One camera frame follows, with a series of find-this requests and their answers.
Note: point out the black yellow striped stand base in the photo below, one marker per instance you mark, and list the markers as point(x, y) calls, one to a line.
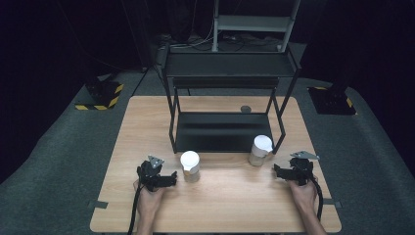
point(331, 101)
point(104, 93)

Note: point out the black metal two-tier rack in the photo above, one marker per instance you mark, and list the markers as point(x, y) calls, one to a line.
point(228, 65)

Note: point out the grey tape strip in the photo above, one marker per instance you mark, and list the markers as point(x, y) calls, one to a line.
point(98, 204)
point(334, 203)

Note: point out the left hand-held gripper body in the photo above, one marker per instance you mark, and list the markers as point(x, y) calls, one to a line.
point(150, 174)

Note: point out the grey metal stand frame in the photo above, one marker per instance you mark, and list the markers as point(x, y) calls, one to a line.
point(251, 23)

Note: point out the person's left hand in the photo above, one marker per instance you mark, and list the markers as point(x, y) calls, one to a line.
point(148, 200)

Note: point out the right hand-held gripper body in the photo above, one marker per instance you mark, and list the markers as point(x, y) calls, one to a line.
point(301, 171)

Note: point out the person's right hand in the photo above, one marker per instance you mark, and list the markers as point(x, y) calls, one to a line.
point(305, 196)

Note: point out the glass jar with white lid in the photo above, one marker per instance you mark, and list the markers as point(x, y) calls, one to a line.
point(261, 148)
point(190, 163)

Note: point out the grey round table sticker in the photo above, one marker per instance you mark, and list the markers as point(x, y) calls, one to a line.
point(245, 109)

